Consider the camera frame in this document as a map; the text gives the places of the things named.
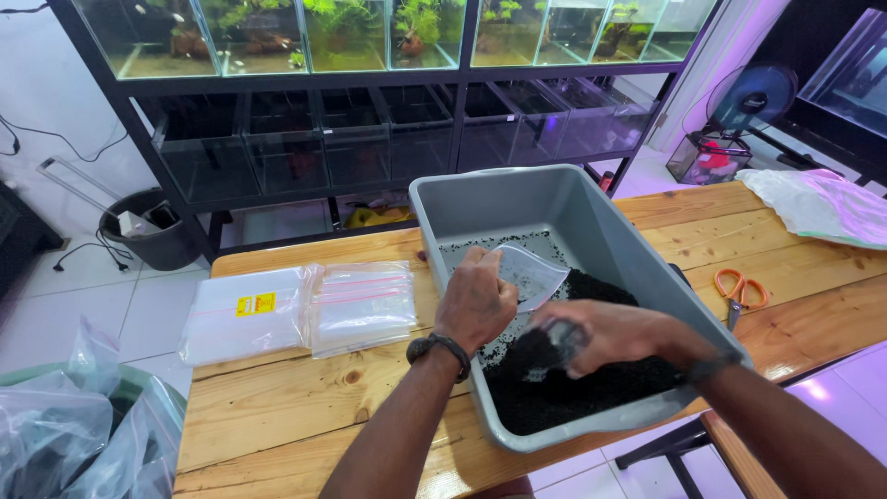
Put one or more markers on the person's left fingers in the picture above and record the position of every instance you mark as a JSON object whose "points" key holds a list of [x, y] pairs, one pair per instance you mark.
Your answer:
{"points": [[485, 258]]}

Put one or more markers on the green bin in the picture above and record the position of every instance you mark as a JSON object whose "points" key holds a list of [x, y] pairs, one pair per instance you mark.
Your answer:
{"points": [[131, 378]]}

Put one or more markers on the black rack with aquariums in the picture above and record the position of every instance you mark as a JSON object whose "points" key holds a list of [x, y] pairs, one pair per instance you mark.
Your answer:
{"points": [[457, 76]]}

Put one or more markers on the person's right hand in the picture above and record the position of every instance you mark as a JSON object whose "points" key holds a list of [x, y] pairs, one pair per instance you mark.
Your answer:
{"points": [[623, 332]]}

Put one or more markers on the clear plastic scoop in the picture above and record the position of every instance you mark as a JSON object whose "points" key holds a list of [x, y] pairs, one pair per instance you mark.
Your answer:
{"points": [[565, 339]]}

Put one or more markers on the large glass aquarium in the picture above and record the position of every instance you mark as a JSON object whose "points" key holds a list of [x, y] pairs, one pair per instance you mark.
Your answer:
{"points": [[852, 76]]}

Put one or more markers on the white power adapter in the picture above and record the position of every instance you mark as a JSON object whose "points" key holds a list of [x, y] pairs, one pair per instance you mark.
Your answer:
{"points": [[135, 225]]}

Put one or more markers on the black crate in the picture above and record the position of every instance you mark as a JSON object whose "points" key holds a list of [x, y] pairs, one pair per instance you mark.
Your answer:
{"points": [[21, 235]]}

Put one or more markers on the small clear zip bag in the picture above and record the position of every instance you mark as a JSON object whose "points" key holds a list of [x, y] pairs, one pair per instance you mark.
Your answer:
{"points": [[537, 277]]}

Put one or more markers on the white plastic sack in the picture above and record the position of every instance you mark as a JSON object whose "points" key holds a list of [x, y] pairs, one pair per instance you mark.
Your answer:
{"points": [[811, 204]]}

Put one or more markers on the person's left hand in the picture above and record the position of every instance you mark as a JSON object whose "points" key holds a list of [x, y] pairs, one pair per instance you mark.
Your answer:
{"points": [[471, 305]]}

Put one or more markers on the heap of clear plastic bags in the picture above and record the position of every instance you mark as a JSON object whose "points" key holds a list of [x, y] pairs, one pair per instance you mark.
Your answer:
{"points": [[48, 430]]}

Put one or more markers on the black aquarium substrate gravel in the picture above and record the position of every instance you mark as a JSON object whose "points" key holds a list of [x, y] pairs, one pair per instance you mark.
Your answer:
{"points": [[589, 402]]}

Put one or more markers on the grey plastic tub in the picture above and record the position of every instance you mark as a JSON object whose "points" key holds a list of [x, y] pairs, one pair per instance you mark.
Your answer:
{"points": [[540, 201]]}

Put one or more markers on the yellow bag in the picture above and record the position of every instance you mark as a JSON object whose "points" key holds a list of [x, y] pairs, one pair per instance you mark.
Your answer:
{"points": [[374, 218]]}

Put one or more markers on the zip bag pack yellow label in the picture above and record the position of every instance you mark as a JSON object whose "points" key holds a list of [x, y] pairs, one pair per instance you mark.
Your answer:
{"points": [[242, 319]]}

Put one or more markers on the clear acrylic light bracket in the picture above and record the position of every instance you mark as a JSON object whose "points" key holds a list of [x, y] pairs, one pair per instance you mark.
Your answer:
{"points": [[73, 181]]}

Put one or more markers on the red bottle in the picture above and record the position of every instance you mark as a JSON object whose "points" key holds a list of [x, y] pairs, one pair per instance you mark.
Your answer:
{"points": [[606, 181]]}

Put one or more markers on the person's right fingers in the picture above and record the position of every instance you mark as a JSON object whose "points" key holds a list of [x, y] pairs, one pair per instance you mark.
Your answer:
{"points": [[558, 315]]}

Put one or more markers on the black bucket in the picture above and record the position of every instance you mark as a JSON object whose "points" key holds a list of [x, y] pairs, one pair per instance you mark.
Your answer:
{"points": [[163, 249]]}

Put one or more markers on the black stool frame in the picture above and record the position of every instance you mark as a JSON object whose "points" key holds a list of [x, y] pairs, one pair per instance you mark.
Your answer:
{"points": [[665, 447]]}

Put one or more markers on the black standing fan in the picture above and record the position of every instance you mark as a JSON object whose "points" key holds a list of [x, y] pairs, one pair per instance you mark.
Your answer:
{"points": [[755, 97]]}

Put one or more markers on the zip bag pack red stripes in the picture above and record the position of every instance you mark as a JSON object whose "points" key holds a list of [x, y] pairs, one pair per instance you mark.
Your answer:
{"points": [[360, 312]]}

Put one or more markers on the wooden table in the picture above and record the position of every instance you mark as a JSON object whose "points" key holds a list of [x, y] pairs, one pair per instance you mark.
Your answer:
{"points": [[312, 416]]}

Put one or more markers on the small glass tank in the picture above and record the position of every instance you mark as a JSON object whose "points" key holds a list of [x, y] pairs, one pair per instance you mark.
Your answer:
{"points": [[707, 163]]}

